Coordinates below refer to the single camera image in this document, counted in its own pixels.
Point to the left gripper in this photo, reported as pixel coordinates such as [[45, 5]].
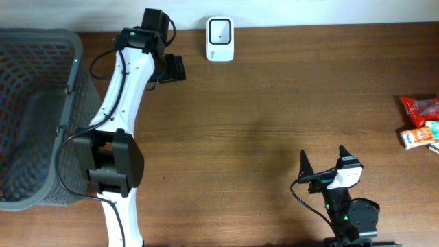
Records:
[[175, 68]]

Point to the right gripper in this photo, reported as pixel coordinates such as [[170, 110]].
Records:
[[306, 169]]

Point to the small orange teal box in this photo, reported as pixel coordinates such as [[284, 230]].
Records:
[[417, 137]]

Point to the red snack bag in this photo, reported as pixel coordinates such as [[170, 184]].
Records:
[[421, 111]]

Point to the cream yellow snack bag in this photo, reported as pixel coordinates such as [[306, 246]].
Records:
[[434, 147]]

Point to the small teal tissue pack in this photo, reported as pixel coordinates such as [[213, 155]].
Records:
[[434, 126]]

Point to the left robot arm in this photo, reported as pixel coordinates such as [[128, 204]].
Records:
[[110, 158]]

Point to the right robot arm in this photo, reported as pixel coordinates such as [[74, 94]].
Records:
[[352, 220]]

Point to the white barcode scanner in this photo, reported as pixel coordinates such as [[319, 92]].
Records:
[[220, 39]]

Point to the grey plastic mesh basket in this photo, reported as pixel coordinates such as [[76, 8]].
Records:
[[46, 94]]

